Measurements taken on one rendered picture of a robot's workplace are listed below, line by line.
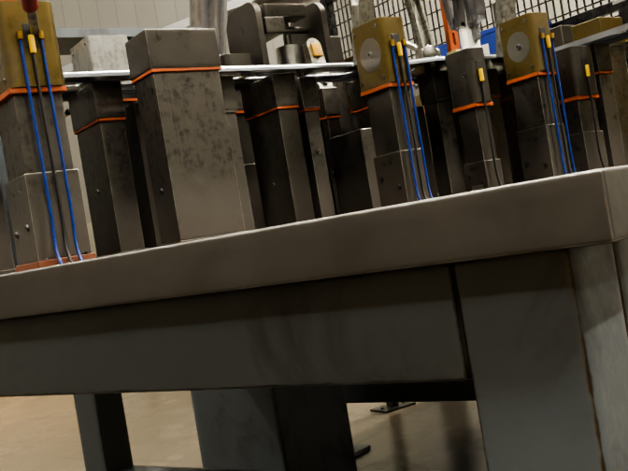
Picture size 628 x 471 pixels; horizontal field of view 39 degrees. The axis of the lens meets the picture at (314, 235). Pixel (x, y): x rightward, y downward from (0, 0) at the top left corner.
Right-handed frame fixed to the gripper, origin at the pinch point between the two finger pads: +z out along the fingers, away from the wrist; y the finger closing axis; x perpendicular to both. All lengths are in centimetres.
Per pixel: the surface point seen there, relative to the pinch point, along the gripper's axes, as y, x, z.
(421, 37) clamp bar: -13.5, -1.6, -5.0
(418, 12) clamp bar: -15.5, 0.5, -11.6
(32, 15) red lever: 27, -106, 1
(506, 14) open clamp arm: 17.4, -6.3, -1.2
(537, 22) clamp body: 24.9, -6.5, 2.7
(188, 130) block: 21, -83, 17
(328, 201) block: 2, -46, 30
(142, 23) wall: -511, 164, -153
